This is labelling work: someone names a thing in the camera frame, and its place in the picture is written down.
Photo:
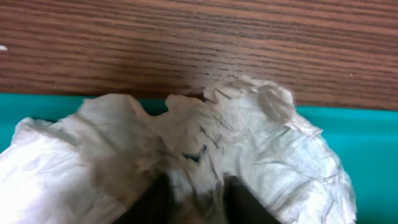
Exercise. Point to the white tissue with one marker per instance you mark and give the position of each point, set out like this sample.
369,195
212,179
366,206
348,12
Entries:
93,165

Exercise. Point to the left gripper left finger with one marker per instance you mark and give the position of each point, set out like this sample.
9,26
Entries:
154,206

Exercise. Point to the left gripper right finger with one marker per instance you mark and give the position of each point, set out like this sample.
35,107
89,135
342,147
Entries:
242,207

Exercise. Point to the teal plastic tray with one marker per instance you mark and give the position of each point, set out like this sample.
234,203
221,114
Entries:
365,141

